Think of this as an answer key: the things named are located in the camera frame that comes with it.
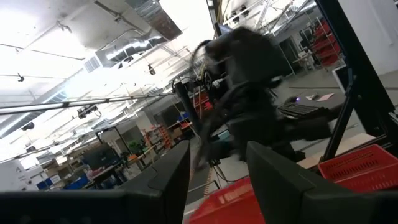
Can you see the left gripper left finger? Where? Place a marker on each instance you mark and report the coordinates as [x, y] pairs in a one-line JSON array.
[[171, 174]]

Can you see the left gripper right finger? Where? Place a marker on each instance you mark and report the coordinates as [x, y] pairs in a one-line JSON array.
[[273, 186]]

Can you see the red slotted plastic basket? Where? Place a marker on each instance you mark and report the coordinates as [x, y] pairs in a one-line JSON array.
[[357, 168], [224, 208]]

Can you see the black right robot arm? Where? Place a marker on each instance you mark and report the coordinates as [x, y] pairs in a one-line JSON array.
[[248, 93]]

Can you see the orange storage rack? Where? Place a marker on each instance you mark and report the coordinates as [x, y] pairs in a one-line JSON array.
[[158, 138]]

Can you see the teal box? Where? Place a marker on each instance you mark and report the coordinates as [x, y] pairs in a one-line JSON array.
[[224, 136]]

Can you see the black computer monitor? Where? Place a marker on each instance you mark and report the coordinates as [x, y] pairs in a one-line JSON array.
[[101, 157]]

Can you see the backlit computer keyboard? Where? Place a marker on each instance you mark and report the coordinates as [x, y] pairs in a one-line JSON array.
[[300, 111]]

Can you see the blue storage box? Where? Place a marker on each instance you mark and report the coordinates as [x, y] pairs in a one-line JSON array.
[[76, 185]]

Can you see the red storage rack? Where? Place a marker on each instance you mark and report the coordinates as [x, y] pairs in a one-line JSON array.
[[326, 46]]

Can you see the silver ventilation duct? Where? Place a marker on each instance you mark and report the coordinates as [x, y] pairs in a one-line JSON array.
[[133, 49]]

